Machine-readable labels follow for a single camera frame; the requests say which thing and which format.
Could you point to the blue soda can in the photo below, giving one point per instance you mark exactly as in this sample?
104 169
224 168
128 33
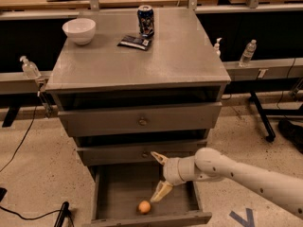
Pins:
146 20

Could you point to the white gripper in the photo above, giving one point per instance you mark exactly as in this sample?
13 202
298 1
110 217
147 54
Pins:
170 170

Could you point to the white bowl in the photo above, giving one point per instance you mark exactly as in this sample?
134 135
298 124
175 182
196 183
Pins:
80 31

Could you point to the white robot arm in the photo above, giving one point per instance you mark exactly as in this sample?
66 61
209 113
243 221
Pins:
207 163

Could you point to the clear sanitizer pump bottle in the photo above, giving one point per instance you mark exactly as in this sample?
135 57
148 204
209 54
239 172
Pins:
30 68

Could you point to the grey drawer cabinet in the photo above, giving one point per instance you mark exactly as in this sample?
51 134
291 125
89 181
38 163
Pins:
180 67

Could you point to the grey top drawer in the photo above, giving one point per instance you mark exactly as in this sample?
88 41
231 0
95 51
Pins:
140 119

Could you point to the clear water bottle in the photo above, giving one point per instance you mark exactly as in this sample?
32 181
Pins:
248 53

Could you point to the grey middle drawer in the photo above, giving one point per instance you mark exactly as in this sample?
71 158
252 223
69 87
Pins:
135 153

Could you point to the small white pump bottle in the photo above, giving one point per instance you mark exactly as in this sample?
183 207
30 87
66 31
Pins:
217 46

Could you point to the black stand on floor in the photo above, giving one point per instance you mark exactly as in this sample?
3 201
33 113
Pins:
64 218

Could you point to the orange fruit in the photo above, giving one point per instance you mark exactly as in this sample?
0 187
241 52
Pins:
144 207

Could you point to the black shoe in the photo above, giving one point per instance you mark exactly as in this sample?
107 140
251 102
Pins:
292 132

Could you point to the grey open bottom drawer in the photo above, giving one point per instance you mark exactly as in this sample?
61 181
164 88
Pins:
120 189

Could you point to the dark snack packet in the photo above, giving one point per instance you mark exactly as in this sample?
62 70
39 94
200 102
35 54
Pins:
135 42

